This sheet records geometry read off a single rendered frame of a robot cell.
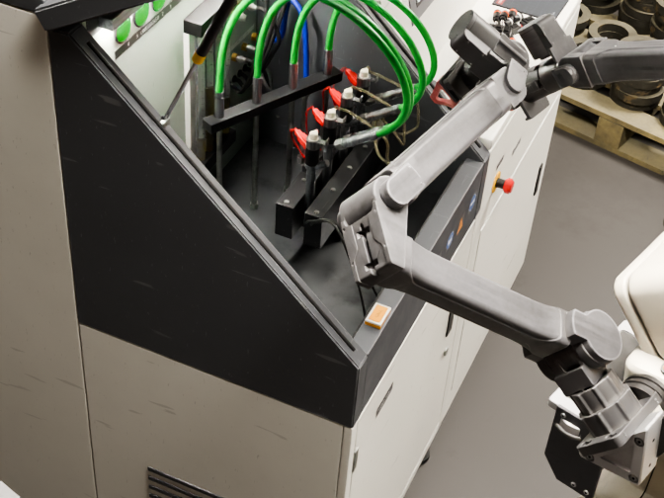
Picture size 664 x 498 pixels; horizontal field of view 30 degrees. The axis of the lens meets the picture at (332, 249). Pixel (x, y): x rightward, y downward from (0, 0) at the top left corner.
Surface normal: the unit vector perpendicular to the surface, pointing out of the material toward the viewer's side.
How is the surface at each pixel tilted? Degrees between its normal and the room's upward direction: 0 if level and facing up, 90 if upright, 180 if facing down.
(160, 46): 90
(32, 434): 90
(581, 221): 0
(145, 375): 90
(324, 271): 0
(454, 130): 35
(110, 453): 90
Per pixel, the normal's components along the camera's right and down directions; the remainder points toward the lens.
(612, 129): -0.61, 0.50
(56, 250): -0.41, 0.59
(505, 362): 0.06, -0.75
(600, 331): 0.59, -0.38
